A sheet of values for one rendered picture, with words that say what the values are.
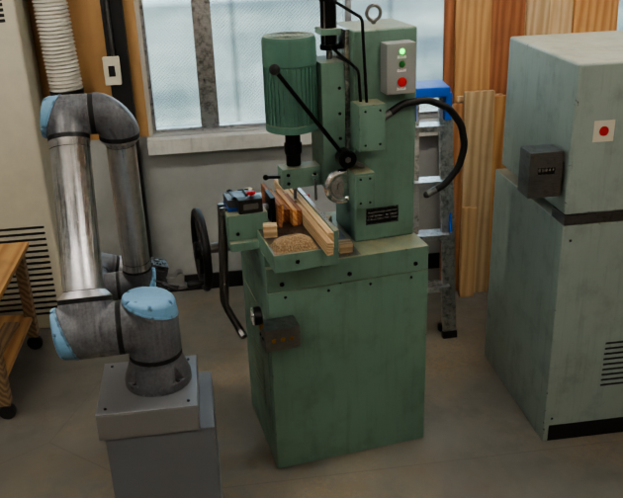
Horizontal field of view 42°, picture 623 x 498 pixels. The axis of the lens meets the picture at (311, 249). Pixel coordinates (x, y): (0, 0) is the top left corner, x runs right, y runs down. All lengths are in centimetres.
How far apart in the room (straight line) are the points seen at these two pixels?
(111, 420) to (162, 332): 27
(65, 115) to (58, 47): 152
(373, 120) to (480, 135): 149
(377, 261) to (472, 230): 142
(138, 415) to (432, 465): 121
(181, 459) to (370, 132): 115
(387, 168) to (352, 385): 79
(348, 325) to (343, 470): 55
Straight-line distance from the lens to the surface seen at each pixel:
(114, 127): 234
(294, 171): 272
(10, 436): 345
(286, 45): 257
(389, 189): 277
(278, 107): 261
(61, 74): 387
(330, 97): 265
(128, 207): 245
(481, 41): 407
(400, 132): 272
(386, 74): 260
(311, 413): 293
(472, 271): 416
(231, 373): 359
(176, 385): 232
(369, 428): 305
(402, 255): 275
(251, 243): 266
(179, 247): 427
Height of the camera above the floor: 189
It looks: 23 degrees down
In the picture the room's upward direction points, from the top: 2 degrees counter-clockwise
